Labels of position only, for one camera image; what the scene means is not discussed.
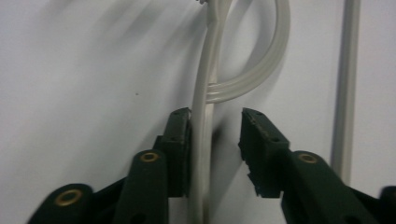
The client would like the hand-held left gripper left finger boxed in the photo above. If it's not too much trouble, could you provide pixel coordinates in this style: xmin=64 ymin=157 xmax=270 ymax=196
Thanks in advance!
xmin=113 ymin=106 xmax=192 ymax=224

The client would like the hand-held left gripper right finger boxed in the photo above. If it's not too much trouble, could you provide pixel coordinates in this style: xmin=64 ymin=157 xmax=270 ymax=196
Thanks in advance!
xmin=238 ymin=107 xmax=379 ymax=224

